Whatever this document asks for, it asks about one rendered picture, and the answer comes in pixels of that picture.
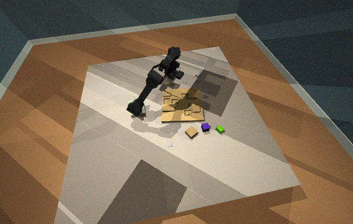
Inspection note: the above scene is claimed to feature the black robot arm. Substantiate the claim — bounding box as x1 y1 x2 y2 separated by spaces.
126 47 181 117

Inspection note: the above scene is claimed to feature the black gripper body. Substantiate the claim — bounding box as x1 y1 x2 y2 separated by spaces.
158 63 184 80

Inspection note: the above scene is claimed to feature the green block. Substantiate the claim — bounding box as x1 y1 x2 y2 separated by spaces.
216 125 224 134

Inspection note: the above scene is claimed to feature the purple cube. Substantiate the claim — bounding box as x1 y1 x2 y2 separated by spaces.
201 123 210 132

